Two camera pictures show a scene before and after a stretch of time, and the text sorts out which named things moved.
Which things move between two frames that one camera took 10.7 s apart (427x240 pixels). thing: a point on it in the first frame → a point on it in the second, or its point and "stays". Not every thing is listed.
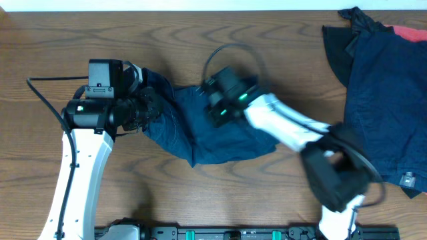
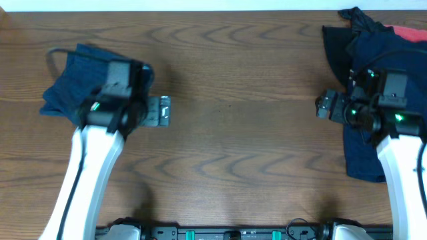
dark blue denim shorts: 182,126 → 83,78
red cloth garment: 411,35 stays
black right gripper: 215,122 → 337,114
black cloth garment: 339,41 stays
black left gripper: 155,107 stays
